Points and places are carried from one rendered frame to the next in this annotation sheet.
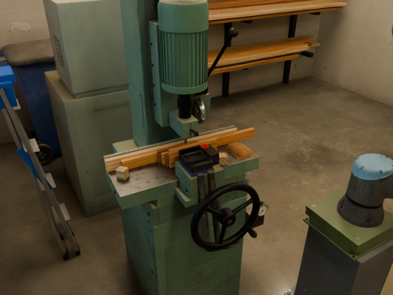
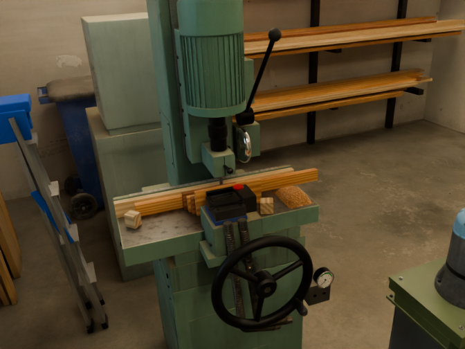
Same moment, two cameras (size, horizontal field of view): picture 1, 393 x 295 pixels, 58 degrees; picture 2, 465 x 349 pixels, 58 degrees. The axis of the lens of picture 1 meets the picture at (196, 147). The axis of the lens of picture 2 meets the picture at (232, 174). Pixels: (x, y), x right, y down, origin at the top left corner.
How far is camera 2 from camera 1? 0.25 m
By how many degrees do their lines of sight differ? 10
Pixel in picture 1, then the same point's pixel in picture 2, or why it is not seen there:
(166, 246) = (191, 321)
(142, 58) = (168, 77)
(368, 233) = not seen: outside the picture
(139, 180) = (153, 229)
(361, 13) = not seen: outside the picture
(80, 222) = (115, 288)
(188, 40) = (213, 46)
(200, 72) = (233, 89)
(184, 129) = (216, 164)
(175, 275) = not seen: outside the picture
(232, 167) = (280, 217)
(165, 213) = (187, 275)
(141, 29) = (165, 39)
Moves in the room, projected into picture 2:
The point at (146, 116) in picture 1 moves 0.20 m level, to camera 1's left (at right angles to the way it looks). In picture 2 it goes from (176, 150) to (120, 150)
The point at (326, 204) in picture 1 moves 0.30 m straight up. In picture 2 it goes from (418, 276) to (432, 194)
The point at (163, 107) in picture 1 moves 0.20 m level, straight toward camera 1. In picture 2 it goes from (193, 138) to (185, 162)
